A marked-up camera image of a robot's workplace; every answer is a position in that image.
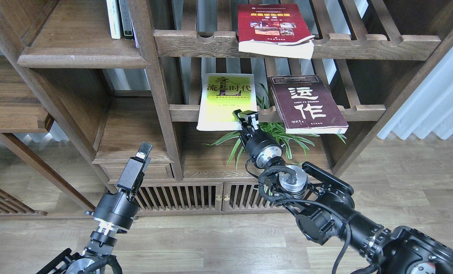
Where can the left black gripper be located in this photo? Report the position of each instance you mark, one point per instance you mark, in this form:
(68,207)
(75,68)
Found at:
(116,212)

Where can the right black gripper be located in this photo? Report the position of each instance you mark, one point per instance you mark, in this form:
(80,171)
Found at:
(261,147)

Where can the yellow green cover book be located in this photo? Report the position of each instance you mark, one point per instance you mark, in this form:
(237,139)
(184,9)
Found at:
(222,94)

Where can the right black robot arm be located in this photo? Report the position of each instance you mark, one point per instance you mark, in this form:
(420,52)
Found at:
(323,207)

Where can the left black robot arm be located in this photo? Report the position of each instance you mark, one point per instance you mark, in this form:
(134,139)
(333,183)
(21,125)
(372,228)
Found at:
(94,258)

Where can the green spider plant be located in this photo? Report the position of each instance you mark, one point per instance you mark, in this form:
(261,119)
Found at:
(275,129)

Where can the dark maroon book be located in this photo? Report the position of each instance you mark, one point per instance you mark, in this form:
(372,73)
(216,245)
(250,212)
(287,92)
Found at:
(306,106)

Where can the red cover book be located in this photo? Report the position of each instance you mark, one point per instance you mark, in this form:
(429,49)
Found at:
(274,30)

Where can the dark wooden bookshelf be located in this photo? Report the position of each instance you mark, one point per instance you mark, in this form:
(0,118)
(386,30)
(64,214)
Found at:
(109,96)

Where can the dark upright book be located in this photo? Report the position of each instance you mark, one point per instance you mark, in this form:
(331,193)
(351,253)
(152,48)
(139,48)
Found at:
(125,15)

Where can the white upright book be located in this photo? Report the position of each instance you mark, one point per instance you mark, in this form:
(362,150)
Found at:
(114,18)

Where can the white curtain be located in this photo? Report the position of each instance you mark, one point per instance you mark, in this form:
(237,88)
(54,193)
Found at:
(429,110)

